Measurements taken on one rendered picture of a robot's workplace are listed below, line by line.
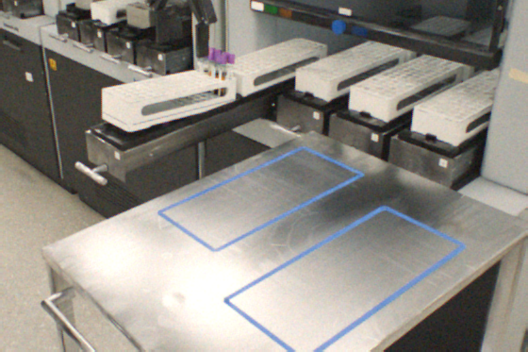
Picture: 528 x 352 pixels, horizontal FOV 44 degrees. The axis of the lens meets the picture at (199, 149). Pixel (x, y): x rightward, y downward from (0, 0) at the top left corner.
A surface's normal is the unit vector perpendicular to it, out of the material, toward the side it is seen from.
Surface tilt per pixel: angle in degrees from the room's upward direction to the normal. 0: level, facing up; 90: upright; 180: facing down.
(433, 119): 90
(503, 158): 90
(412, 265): 0
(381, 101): 90
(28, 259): 0
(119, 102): 84
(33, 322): 0
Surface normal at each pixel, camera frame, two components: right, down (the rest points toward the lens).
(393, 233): -0.03, -0.89
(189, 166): -0.75, 0.32
